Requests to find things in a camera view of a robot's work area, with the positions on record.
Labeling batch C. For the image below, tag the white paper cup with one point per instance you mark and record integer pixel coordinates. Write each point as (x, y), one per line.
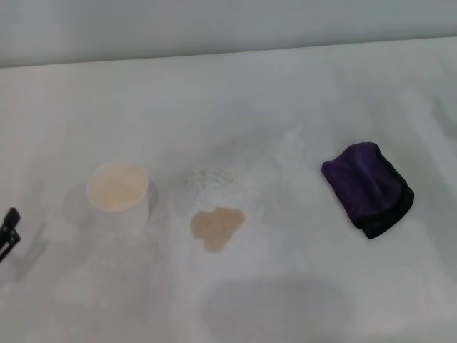
(119, 193)

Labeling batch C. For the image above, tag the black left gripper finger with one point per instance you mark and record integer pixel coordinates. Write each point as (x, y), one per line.
(14, 237)
(13, 215)

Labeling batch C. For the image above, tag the brown water stain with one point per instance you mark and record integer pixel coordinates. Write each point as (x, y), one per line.
(214, 227)

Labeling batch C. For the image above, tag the purple rag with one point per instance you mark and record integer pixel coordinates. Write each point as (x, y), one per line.
(367, 189)

